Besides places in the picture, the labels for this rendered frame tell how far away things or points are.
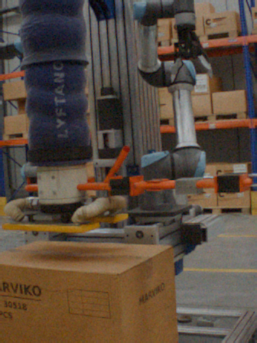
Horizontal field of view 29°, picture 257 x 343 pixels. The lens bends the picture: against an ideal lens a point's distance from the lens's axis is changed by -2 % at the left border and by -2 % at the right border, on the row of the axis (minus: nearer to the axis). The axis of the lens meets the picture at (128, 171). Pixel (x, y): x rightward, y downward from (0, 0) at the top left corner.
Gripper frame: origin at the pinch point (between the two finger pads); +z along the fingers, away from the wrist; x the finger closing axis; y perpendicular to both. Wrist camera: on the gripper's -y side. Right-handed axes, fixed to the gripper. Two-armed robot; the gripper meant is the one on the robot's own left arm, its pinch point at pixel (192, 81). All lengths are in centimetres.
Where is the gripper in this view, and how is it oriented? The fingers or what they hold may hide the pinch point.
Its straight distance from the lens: 187.1
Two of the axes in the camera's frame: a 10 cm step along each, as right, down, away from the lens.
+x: 8.9, -0.4, -4.4
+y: -4.4, 0.8, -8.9
